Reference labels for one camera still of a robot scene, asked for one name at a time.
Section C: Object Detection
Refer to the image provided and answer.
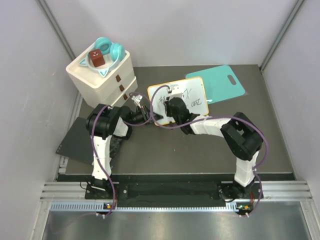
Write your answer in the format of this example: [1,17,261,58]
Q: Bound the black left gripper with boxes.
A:
[127,104,163,126]

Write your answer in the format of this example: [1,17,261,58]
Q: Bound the yellow-framed whiteboard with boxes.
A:
[147,77,209,125]

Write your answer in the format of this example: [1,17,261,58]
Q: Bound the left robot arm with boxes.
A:
[85,103,151,181]

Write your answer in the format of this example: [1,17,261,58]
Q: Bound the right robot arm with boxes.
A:
[164,97,263,198]

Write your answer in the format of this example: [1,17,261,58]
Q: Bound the teal cutting board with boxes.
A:
[185,65,246,104]

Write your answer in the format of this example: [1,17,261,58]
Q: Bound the white three-drawer storage cabinet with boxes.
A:
[66,45,138,108]

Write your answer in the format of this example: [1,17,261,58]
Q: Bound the teal cat-ear headphones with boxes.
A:
[78,37,126,78]

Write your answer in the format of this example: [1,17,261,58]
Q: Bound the brown cube toy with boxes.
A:
[89,48,105,68]

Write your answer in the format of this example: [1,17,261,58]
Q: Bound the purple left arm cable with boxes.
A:
[91,92,155,219]

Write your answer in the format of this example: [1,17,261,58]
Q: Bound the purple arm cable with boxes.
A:
[149,84,270,218]
[91,92,155,219]

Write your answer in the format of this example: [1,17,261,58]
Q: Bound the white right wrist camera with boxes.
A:
[167,84,184,101]

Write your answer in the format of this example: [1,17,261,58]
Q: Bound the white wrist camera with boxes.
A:
[130,94,143,108]
[167,84,184,101]

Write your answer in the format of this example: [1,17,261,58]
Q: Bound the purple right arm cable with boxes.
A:
[149,84,270,218]

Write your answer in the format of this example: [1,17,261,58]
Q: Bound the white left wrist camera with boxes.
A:
[130,94,143,108]

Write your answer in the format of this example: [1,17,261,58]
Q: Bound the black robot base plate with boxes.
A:
[84,179,253,208]

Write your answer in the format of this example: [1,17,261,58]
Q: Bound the grey slotted cable duct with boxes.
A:
[50,201,251,213]

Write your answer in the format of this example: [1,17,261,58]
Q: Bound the aluminium frame rail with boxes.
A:
[40,181,312,201]

